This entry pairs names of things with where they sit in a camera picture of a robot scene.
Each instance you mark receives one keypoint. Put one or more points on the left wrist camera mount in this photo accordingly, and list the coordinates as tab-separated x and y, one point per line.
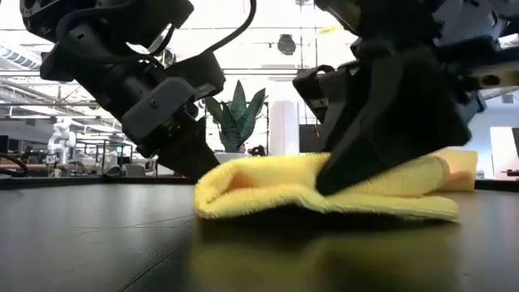
154	106

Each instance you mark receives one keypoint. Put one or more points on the white plant pot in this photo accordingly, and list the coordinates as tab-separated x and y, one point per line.
227	156

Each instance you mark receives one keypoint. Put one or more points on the pale pink wall panel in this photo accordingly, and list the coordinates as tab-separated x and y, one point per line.
503	150

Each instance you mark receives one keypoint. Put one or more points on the yellow microfiber towel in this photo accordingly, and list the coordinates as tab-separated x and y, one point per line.
263	182

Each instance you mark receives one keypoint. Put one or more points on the yellow-green plastic bin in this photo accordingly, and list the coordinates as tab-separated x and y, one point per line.
464	160

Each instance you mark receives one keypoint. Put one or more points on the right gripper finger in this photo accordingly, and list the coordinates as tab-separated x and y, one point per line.
314	91
397	121

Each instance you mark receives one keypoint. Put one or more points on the white robot figure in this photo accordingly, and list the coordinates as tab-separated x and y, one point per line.
61	142

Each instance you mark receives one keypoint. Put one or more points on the person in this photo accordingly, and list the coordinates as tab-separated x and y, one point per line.
243	148

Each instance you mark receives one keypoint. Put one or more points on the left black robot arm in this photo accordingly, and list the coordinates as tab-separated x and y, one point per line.
121	16

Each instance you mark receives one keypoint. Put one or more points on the green snake plant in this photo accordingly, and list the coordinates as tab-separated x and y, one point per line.
237	117

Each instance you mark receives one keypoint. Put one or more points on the white building column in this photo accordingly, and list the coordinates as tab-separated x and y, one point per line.
284	130

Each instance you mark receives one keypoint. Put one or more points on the orange microfiber towel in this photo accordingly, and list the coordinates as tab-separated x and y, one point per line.
460	179

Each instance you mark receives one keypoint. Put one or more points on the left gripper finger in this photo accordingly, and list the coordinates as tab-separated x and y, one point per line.
190	158

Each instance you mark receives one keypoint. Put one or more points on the black monitor screen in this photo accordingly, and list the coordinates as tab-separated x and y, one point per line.
308	138

